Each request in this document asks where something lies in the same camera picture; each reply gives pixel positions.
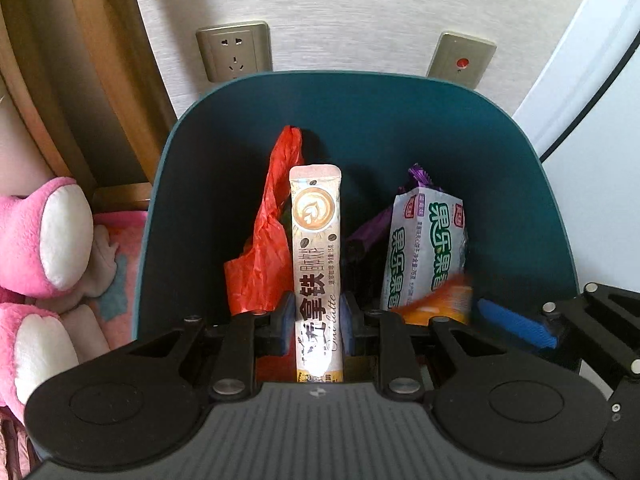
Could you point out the teal trash bin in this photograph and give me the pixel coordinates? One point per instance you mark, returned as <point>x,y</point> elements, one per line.
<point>375,125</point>

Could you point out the pink plush toy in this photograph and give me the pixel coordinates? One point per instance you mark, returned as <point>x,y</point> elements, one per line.
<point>30,240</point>

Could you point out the pink striped cloth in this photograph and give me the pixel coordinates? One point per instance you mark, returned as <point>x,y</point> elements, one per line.
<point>10,445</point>

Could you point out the beige red-dot wall switch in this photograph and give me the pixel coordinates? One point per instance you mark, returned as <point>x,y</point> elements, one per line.
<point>460,60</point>

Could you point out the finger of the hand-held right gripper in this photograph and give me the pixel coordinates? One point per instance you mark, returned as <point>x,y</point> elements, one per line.
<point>515,327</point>

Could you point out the purple chip bag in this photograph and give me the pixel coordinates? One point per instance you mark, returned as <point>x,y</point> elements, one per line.
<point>372,230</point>

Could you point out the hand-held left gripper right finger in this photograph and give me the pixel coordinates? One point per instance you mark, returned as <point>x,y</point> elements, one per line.
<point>348,322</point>

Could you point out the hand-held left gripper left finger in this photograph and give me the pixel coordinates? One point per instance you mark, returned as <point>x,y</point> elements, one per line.
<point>287,320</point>

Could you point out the beige coffee sachet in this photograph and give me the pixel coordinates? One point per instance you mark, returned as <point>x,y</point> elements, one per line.
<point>316,240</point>

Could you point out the pink printed blanket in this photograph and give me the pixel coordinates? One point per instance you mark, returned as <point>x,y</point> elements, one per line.
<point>115,285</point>

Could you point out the red plastic bag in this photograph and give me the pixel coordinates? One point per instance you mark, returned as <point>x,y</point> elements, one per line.
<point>265,250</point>

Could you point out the white table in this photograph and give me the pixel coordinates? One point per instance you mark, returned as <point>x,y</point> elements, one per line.
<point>590,60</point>

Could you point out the beige wall socket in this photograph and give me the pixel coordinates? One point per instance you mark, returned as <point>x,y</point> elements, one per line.
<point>234,50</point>

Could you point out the wooden chair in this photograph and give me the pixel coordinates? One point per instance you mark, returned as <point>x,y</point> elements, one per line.
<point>100,60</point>

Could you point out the white green-print snack packet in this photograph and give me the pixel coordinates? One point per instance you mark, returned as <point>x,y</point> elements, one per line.
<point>425,245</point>

